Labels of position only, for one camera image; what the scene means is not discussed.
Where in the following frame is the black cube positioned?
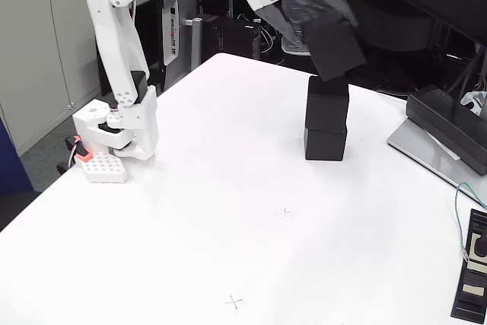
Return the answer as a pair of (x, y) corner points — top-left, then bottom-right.
(304, 126), (348, 161)
(300, 8), (368, 82)
(305, 75), (350, 134)

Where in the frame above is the bin with clear plastic bag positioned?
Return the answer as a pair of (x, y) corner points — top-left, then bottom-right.
(280, 0), (353, 56)

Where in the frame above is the black computer case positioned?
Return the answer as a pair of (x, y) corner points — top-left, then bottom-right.
(201, 16), (263, 60)

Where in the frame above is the black office chair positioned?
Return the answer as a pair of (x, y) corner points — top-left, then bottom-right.
(340, 0), (438, 54)

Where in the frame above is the silver monitor stand base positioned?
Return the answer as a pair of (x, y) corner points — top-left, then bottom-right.
(387, 115), (487, 204)

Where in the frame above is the white plastic bag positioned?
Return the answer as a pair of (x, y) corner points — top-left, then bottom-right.
(460, 91), (487, 116)

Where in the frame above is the orange black controller board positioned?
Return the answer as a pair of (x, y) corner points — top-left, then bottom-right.
(56, 135), (94, 174)

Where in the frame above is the grey metal cabinet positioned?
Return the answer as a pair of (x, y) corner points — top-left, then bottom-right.
(0, 0), (157, 157)

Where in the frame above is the blue partition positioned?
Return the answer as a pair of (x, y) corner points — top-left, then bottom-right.
(0, 117), (34, 195)

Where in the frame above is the black plastic tray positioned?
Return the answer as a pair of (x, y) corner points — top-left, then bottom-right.
(450, 209), (487, 324)

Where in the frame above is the grey metal post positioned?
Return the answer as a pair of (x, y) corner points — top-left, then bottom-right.
(185, 16), (203, 71)

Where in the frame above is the green cable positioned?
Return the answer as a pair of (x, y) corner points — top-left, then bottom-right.
(454, 181), (487, 261)

